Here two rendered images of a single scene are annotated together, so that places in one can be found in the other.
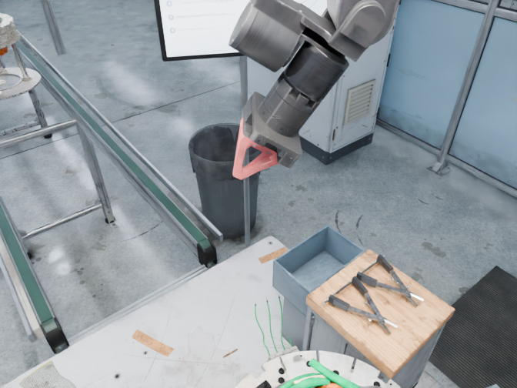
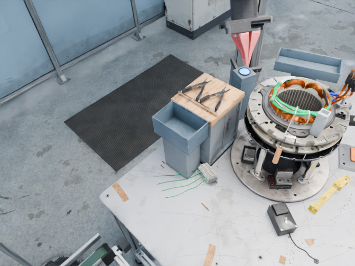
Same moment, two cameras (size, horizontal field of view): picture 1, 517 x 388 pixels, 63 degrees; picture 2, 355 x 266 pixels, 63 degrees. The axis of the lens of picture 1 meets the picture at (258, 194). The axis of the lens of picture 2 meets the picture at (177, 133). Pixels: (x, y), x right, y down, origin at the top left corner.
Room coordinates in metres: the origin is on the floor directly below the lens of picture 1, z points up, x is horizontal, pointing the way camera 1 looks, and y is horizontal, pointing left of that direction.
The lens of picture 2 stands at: (0.67, 0.55, 1.79)
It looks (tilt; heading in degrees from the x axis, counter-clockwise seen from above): 49 degrees down; 266
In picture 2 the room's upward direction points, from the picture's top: 4 degrees counter-clockwise
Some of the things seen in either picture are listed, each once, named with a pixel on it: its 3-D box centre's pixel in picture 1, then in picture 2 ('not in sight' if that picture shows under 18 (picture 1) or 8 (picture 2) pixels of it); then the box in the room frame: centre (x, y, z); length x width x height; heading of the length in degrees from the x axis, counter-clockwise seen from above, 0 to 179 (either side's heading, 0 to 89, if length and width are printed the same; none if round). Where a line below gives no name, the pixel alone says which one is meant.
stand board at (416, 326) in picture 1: (378, 306); (207, 97); (0.49, -0.23, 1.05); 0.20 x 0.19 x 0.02; 40
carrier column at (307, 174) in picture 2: not in sight; (313, 162); (0.15, 0.02, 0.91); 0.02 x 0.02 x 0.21
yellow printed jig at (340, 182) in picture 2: not in sight; (330, 192); (0.08, 0.09, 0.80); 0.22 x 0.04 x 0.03; 31
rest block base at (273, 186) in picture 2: not in sight; (279, 181); (0.25, 0.03, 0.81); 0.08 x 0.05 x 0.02; 170
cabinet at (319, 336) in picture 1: (366, 347); (206, 123); (0.49, -0.23, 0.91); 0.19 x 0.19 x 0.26; 40
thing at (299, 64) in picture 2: not in sight; (299, 86); (0.04, -0.36, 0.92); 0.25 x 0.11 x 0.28; 148
